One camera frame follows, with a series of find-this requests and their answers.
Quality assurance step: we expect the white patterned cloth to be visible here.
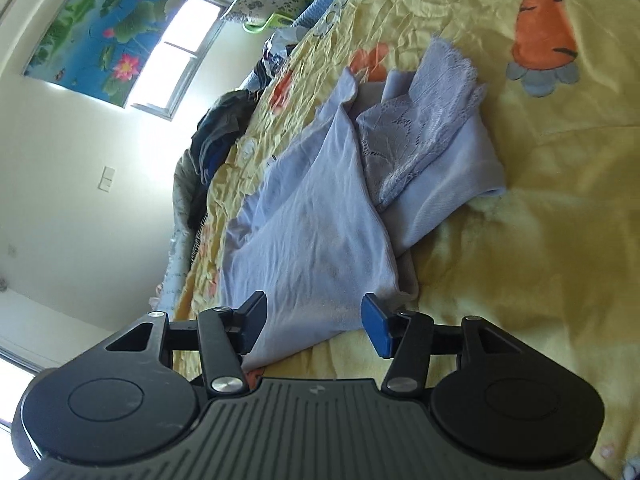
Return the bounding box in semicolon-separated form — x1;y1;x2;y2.
257;27;306;79

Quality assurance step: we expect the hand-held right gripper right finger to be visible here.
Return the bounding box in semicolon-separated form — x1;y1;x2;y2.
361;292;507;394

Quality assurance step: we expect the window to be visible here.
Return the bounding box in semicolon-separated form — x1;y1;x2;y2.
0;347;42;433
131;0;227;122

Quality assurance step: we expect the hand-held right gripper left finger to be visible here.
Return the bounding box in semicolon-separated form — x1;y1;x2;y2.
105;290;268;395

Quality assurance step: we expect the grey quilt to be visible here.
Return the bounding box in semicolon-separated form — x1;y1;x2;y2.
154;150;212;312

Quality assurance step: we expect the green plastic chair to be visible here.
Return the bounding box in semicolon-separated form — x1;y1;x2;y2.
244;0;313;36

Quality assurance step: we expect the pile of dark clothes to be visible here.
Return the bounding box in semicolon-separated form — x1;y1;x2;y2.
190;89;262;187

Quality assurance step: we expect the floral cushion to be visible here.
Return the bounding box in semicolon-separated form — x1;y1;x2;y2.
222;0;301;24

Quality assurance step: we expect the lavender lace-trimmed garment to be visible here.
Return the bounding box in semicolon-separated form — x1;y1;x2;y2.
219;35;507;370

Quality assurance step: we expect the blue floral window blind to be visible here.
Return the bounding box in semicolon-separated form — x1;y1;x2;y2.
22;0;199;108

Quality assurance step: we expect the yellow carrot print blanket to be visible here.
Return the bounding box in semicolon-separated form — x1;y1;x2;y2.
177;0;640;480

